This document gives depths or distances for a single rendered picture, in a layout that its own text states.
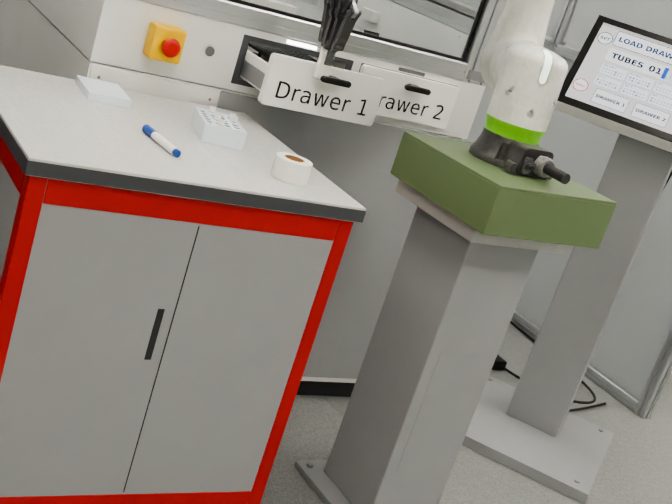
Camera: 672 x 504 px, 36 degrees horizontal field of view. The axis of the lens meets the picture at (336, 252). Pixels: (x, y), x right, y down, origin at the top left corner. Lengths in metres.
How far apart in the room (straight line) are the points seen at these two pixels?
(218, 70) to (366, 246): 0.65
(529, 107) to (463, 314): 0.45
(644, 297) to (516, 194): 1.73
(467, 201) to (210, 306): 0.55
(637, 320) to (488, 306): 1.51
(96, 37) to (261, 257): 0.66
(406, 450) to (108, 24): 1.11
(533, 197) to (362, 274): 0.81
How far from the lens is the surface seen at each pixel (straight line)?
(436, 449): 2.38
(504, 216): 2.01
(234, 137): 2.01
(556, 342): 3.04
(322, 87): 2.27
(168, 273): 1.79
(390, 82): 2.53
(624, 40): 2.96
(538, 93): 2.15
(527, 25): 2.30
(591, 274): 2.97
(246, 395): 1.98
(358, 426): 2.40
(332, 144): 2.53
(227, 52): 2.34
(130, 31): 2.26
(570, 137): 3.99
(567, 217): 2.13
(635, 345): 3.70
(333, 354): 2.81
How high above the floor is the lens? 1.23
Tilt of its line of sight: 17 degrees down
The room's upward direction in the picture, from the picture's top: 18 degrees clockwise
